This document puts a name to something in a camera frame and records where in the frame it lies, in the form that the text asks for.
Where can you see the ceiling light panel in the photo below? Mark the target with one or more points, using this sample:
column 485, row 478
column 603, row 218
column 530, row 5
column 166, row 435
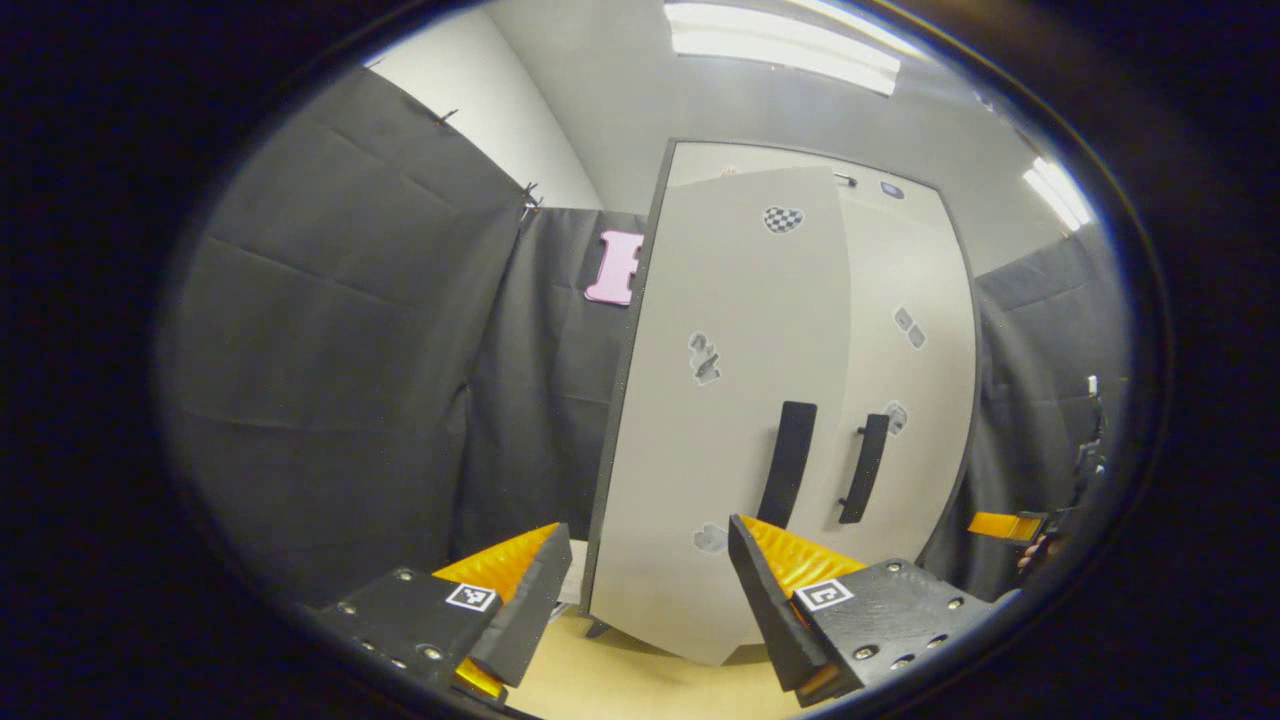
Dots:
column 1060, row 190
column 790, row 45

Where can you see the grey shoe cabinet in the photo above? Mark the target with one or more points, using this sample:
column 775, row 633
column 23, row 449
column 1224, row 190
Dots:
column 900, row 250

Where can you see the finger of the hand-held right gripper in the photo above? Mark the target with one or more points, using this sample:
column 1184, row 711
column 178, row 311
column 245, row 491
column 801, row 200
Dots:
column 1000, row 526

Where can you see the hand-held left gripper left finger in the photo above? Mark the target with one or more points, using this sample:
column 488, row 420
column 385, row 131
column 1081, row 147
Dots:
column 525, row 620

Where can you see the black backdrop cloth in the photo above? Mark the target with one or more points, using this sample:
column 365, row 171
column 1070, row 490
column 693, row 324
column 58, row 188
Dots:
column 350, row 350

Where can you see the grey cabinet door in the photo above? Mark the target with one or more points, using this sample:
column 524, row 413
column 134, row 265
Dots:
column 920, row 400
column 720, row 450

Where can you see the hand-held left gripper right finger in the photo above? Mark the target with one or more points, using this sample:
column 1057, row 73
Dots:
column 765, row 600

